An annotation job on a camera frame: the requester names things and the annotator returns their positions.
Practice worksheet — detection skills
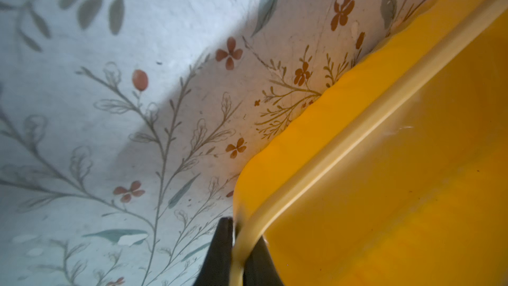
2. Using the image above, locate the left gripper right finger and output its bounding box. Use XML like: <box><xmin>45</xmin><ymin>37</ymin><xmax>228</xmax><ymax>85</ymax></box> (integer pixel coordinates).
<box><xmin>243</xmin><ymin>237</ymin><xmax>284</xmax><ymax>286</ymax></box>

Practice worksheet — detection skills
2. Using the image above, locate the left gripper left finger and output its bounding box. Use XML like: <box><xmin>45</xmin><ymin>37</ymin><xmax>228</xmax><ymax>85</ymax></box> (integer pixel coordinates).
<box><xmin>193</xmin><ymin>217</ymin><xmax>234</xmax><ymax>286</ymax></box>

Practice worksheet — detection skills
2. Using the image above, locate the yellow plastic storage box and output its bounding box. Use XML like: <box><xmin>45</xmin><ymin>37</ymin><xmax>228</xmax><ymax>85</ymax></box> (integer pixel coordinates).
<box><xmin>230</xmin><ymin>0</ymin><xmax>507</xmax><ymax>285</ymax></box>

